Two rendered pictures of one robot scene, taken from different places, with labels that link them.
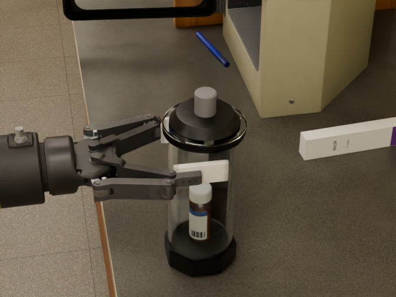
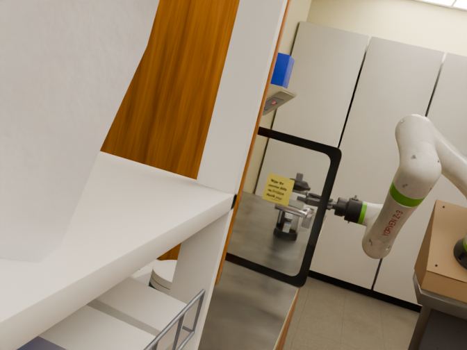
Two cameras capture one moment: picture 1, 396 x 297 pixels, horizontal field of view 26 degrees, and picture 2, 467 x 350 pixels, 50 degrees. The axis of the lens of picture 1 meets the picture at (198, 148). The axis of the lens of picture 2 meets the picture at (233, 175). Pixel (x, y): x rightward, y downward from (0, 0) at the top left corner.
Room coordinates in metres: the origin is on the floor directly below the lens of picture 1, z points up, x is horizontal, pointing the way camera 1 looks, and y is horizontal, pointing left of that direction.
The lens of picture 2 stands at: (2.87, 0.55, 1.47)
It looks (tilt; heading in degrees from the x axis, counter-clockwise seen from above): 9 degrees down; 203
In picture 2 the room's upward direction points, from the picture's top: 14 degrees clockwise
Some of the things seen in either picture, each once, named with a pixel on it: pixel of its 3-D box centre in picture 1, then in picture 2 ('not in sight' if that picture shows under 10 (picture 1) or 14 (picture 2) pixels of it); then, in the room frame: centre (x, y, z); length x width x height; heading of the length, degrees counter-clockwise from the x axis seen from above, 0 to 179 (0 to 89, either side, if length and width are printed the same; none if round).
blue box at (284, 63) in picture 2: not in sight; (272, 69); (1.49, -0.01, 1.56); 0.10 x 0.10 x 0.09; 11
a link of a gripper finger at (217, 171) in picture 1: (201, 172); not in sight; (0.87, 0.00, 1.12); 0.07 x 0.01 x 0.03; 101
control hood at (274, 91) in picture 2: not in sight; (268, 101); (1.42, -0.02, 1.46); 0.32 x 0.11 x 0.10; 11
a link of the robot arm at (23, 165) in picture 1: (22, 167); (352, 209); (0.87, 0.22, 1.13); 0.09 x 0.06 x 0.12; 12
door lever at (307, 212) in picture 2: not in sight; (293, 210); (1.59, 0.19, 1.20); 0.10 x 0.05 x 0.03; 94
